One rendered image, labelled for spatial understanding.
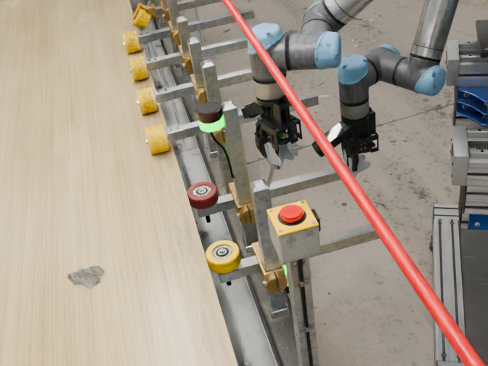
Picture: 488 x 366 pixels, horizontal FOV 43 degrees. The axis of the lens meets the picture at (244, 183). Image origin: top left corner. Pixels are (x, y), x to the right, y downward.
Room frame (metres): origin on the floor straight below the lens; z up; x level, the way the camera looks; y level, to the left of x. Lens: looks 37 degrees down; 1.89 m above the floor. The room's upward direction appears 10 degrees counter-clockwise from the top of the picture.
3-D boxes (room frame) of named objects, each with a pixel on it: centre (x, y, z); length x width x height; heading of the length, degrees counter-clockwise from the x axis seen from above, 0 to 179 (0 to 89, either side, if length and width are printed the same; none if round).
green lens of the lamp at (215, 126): (1.27, 0.05, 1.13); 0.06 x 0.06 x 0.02
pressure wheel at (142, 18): (2.54, 0.31, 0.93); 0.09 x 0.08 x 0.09; 99
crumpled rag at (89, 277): (1.06, 0.40, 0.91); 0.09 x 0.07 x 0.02; 66
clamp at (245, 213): (1.30, 0.01, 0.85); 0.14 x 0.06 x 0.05; 9
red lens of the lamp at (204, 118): (1.27, 0.05, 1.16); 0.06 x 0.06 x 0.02
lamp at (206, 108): (1.27, 0.05, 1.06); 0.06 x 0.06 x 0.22; 9
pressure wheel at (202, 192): (1.30, 0.11, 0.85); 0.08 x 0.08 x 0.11
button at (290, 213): (0.78, -0.07, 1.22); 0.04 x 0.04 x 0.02
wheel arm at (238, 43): (2.07, 0.06, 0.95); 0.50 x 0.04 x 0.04; 99
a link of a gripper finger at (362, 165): (1.35, -0.32, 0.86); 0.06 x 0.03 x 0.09; 99
